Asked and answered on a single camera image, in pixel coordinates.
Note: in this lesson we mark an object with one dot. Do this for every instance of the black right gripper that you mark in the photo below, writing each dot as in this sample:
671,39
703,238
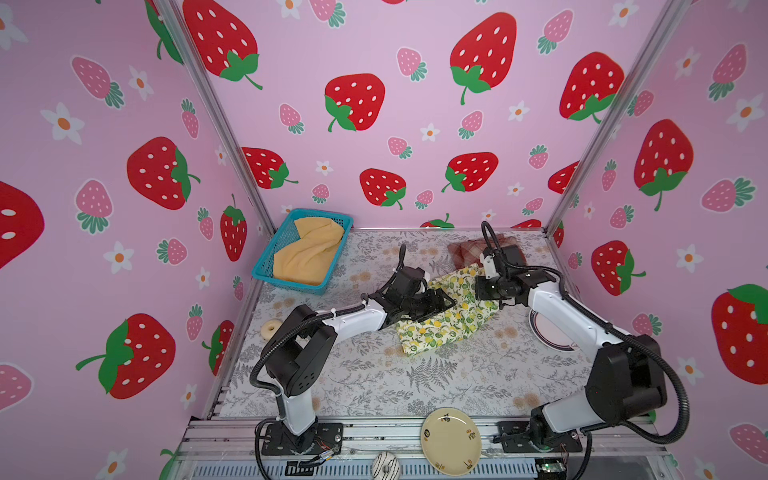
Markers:
479,287

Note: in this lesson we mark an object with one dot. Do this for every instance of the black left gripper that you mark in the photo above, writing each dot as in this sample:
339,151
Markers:
437,306

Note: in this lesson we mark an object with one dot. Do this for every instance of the lemon print skirt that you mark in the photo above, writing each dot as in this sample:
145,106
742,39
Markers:
455,324

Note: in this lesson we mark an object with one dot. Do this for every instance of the red plaid skirt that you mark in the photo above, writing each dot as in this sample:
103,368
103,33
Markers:
466,253

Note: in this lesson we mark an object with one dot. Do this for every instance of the tan skirt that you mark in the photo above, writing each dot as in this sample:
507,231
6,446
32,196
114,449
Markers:
308,260

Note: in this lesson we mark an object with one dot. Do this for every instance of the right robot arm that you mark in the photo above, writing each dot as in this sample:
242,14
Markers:
625,380

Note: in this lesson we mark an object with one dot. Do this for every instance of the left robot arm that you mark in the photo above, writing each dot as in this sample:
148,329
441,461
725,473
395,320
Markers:
294,357

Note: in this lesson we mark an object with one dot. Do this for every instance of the pink plate with teal rim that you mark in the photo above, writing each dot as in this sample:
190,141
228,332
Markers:
548,334

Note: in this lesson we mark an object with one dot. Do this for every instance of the teal plastic basket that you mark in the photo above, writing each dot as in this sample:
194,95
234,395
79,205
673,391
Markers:
287,234

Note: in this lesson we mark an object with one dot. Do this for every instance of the plain glazed donut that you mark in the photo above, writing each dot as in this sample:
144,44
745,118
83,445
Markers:
269,328

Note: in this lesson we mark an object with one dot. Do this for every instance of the cream plate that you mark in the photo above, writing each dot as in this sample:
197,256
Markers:
451,442

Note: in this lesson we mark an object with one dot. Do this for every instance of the chocolate drizzled donut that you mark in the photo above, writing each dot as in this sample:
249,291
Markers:
386,466

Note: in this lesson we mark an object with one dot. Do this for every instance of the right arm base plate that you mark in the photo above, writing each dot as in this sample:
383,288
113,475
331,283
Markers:
524,437

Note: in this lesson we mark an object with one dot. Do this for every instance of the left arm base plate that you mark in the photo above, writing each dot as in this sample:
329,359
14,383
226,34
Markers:
278,440

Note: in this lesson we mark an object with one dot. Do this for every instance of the aluminium frame rail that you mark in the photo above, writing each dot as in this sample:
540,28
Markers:
225,449

